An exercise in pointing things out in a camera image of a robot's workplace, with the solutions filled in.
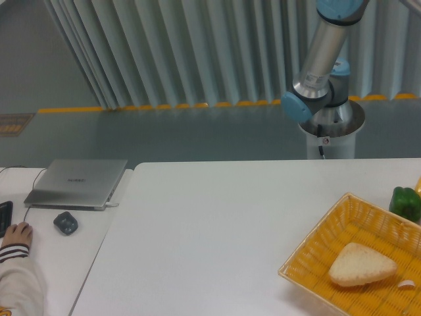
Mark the triangular bread slice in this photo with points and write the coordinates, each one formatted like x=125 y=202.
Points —
x=357 y=265

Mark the grey pleated curtain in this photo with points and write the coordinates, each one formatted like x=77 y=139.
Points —
x=168 y=53

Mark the forearm in cream sleeve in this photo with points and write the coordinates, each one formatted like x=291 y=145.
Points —
x=21 y=291

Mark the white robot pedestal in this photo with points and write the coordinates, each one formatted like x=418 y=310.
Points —
x=331 y=133

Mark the black keyboard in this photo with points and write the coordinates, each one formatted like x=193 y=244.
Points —
x=5 y=216

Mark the silver closed laptop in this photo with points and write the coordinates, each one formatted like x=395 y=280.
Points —
x=77 y=184

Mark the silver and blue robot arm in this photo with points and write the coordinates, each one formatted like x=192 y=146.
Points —
x=324 y=59

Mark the small dark grey gadget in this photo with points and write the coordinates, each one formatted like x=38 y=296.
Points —
x=66 y=223

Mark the person's hand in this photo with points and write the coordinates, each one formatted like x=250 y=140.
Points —
x=14 y=236

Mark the yellow woven basket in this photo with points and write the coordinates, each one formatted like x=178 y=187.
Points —
x=352 y=219

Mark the small white shell piece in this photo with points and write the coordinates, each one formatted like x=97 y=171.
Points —
x=406 y=284

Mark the yellow pepper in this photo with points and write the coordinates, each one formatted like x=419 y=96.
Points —
x=417 y=187

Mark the green bell pepper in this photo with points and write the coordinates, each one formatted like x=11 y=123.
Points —
x=405 y=202

